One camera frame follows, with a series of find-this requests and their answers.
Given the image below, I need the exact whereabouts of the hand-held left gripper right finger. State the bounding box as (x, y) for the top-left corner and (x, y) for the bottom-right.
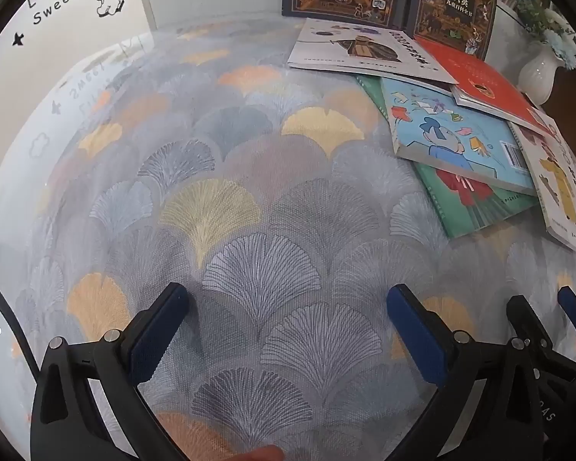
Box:
(386, 284), (545, 461)

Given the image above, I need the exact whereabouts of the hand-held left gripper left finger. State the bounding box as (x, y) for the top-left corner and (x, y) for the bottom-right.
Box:
(29, 282), (190, 461)

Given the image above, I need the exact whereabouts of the white book yellow-robed figure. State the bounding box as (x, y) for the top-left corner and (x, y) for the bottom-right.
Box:
(509, 108), (576, 255)

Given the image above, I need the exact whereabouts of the green book red-robed figure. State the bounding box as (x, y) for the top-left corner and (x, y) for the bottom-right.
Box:
(358, 74), (541, 241)

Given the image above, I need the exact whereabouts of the light blue picture book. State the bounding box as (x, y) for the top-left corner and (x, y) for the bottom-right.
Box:
(380, 77), (538, 197)

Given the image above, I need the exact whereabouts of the red book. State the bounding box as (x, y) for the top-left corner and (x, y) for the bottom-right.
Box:
(415, 36), (553, 138)

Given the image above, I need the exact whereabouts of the white book dark-robed figure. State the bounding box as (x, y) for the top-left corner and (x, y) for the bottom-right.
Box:
(287, 18), (458, 85)

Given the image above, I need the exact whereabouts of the white vase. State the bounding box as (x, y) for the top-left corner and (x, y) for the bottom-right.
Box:
(517, 48), (560, 106)

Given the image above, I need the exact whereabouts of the blue flower bouquet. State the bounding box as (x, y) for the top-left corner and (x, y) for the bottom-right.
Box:
(504, 0), (576, 70)

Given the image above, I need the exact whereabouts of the black cable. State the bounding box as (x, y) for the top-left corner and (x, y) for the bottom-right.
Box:
(0, 266), (38, 380)

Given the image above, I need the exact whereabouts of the black lettering wall sticker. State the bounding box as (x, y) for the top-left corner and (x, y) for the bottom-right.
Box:
(26, 0), (80, 27)

